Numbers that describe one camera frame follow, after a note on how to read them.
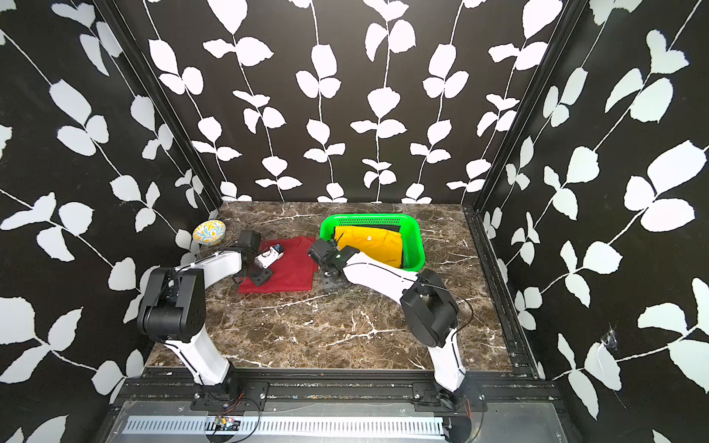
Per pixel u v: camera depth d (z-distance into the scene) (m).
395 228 1.08
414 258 1.02
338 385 0.76
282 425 0.70
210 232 1.10
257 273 0.86
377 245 1.04
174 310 0.49
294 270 0.98
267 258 0.89
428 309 0.49
